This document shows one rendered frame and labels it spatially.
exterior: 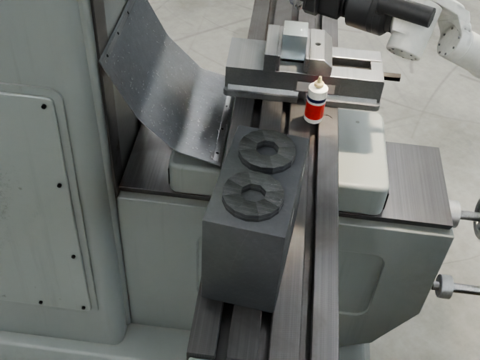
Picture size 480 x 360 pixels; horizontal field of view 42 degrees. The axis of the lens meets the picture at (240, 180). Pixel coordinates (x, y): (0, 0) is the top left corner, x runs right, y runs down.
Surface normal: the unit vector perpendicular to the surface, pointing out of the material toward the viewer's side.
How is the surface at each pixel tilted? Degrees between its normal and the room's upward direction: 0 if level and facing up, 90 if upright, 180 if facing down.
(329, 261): 0
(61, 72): 88
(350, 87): 90
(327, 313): 0
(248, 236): 90
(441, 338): 0
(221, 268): 90
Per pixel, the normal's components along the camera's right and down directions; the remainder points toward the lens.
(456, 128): 0.05, -0.71
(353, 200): -0.11, 0.69
